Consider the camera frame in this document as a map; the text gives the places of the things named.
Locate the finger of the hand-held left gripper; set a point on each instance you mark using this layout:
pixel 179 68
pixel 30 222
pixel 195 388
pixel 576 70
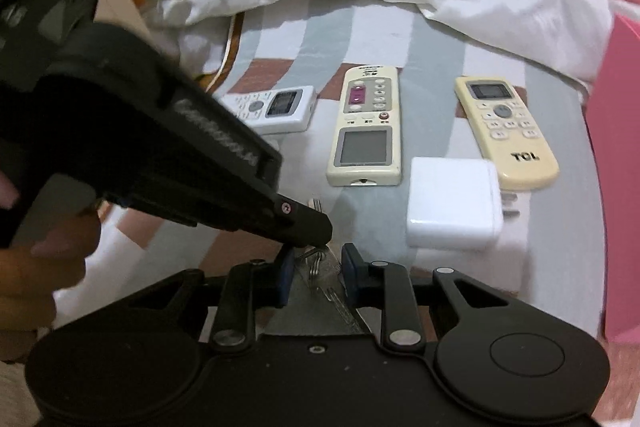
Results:
pixel 305 224

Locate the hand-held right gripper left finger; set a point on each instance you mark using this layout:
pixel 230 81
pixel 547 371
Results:
pixel 286 279

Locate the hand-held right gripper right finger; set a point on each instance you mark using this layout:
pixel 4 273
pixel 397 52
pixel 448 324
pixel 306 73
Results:
pixel 350 272

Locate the bunch of keys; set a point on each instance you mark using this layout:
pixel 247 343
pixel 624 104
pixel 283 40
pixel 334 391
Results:
pixel 320 302

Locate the cream remote with red panel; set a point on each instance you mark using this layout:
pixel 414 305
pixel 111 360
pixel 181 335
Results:
pixel 365 132

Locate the white remote with dark display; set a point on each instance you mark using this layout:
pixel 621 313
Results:
pixel 290 107

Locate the large white charger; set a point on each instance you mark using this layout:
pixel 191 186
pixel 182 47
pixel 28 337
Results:
pixel 452 202

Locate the cream remote with grey buttons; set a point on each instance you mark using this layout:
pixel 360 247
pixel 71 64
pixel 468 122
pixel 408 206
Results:
pixel 505 132

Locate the pink cardboard box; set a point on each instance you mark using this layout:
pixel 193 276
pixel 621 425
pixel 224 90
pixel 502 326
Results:
pixel 620 207

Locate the person's left hand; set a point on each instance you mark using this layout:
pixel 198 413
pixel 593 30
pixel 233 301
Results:
pixel 50 272

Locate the beige board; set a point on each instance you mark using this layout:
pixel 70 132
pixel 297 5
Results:
pixel 117 7

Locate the striped grey brown mat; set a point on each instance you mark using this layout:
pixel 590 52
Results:
pixel 440 117

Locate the floral quilted blanket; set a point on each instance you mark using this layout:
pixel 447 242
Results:
pixel 450 7

